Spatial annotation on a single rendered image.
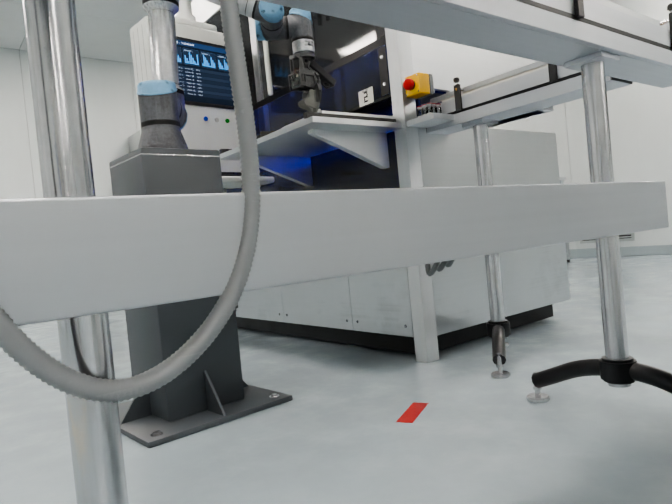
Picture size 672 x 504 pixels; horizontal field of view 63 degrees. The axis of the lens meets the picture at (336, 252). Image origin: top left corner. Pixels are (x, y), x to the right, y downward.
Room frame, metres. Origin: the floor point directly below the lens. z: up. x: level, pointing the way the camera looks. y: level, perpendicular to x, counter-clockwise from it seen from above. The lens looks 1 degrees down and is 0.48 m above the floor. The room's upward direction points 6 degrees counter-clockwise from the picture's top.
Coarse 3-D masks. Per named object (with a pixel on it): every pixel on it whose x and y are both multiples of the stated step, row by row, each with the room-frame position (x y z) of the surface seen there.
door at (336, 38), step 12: (324, 24) 2.31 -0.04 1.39; (336, 24) 2.25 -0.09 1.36; (348, 24) 2.19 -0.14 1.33; (360, 24) 2.14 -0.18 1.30; (324, 36) 2.32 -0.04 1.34; (336, 36) 2.26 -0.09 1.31; (348, 36) 2.20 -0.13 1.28; (360, 36) 2.14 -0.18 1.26; (372, 36) 2.09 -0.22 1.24; (324, 48) 2.33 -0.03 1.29; (336, 48) 2.26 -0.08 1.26; (348, 48) 2.20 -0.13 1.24; (360, 48) 2.15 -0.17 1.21; (324, 60) 2.33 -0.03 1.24; (336, 60) 2.27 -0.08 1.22
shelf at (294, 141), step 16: (288, 128) 1.86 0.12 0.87; (304, 128) 1.83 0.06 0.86; (320, 128) 1.85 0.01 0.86; (336, 128) 1.88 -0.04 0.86; (352, 128) 1.91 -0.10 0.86; (368, 128) 1.93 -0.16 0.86; (384, 128) 1.96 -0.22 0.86; (400, 128) 1.99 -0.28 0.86; (272, 144) 2.06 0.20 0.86; (288, 144) 2.09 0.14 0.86; (304, 144) 2.13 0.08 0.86; (320, 144) 2.16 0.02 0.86; (240, 160) 2.36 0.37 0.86
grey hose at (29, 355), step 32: (224, 0) 0.66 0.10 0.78; (224, 32) 0.66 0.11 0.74; (256, 160) 0.67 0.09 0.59; (256, 192) 0.66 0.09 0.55; (256, 224) 0.66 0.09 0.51; (0, 320) 0.48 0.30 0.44; (224, 320) 0.62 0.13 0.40; (32, 352) 0.50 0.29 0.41; (192, 352) 0.60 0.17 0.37; (64, 384) 0.51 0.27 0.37; (96, 384) 0.53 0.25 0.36; (128, 384) 0.55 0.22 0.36; (160, 384) 0.57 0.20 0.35
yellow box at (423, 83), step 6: (408, 78) 1.94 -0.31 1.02; (414, 78) 1.92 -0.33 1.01; (420, 78) 1.90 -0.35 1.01; (426, 78) 1.92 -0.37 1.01; (432, 78) 1.94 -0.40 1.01; (414, 84) 1.91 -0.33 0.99; (420, 84) 1.90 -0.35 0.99; (426, 84) 1.92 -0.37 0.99; (432, 84) 1.94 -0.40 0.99; (414, 90) 1.92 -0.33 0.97; (420, 90) 1.90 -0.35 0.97; (426, 90) 1.92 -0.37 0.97; (432, 90) 1.94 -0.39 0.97; (408, 96) 1.95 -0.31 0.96; (414, 96) 1.95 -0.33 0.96; (420, 96) 1.95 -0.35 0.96; (426, 96) 1.96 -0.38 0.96
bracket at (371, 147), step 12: (312, 132) 1.85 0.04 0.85; (324, 132) 1.88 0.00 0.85; (336, 132) 1.91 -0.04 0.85; (348, 132) 1.94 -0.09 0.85; (360, 132) 1.97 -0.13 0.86; (372, 132) 2.01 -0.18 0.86; (336, 144) 1.91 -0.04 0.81; (348, 144) 1.94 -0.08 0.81; (360, 144) 1.97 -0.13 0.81; (372, 144) 2.01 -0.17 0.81; (384, 144) 2.04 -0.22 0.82; (360, 156) 1.98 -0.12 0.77; (372, 156) 2.00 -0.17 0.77; (384, 156) 2.04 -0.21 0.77; (384, 168) 2.06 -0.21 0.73
